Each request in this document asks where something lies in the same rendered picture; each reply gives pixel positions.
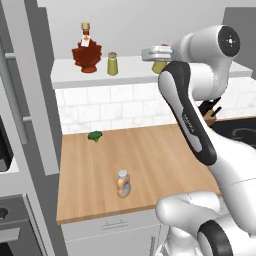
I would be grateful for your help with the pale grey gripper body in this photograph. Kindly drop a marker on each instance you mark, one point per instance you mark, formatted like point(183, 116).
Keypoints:
point(156, 53)

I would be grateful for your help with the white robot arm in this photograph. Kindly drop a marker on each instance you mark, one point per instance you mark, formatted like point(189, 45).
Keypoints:
point(220, 156)

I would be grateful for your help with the olive green shaker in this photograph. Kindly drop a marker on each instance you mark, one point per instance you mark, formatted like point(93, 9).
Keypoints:
point(158, 66)
point(112, 64)

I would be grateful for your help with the brown syrup bottle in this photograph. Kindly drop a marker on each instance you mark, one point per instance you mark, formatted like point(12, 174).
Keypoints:
point(86, 53)

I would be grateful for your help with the grey cabinet door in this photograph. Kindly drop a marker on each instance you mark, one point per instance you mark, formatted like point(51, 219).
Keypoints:
point(30, 86)

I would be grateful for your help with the orange condiment bottle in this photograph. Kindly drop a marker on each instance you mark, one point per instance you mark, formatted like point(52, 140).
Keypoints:
point(123, 185)

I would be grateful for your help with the wooden knife block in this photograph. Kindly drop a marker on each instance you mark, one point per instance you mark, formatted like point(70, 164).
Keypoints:
point(210, 113)

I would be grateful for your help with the green broccoli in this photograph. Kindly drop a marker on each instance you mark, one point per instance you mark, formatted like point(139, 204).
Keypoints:
point(94, 135)

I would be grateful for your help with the black hob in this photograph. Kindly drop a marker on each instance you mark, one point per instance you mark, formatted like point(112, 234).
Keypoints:
point(238, 131)

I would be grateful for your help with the white drawer front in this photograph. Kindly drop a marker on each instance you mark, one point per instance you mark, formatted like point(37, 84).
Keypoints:
point(110, 225)

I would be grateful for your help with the white cupboard door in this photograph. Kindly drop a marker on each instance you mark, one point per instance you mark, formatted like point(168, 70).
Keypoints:
point(113, 245)

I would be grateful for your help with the black oven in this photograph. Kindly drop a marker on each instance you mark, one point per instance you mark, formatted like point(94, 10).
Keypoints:
point(13, 226)

